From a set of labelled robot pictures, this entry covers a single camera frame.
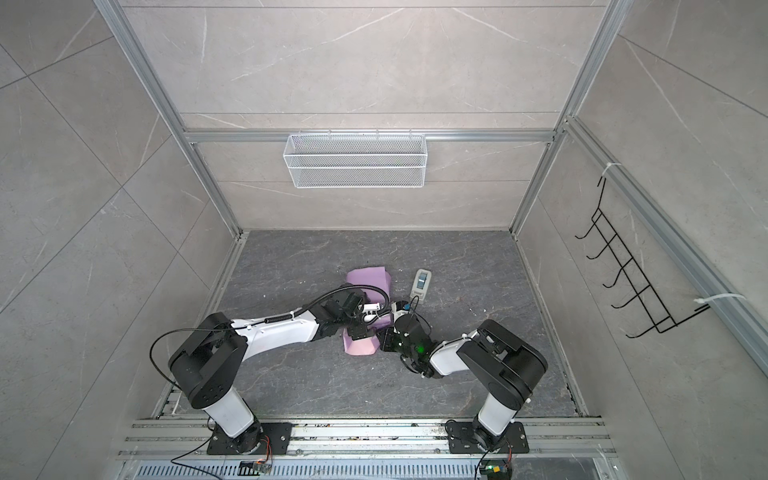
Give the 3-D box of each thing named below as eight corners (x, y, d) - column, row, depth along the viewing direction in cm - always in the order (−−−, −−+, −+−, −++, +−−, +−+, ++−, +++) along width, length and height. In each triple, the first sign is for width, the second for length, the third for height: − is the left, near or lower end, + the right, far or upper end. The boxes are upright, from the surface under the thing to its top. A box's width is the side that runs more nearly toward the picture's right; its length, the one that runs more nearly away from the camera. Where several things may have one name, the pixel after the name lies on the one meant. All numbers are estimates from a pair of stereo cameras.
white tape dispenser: (409, 298, 102) (410, 291, 98) (415, 274, 108) (416, 267, 105) (426, 302, 101) (427, 295, 97) (431, 277, 107) (432, 270, 104)
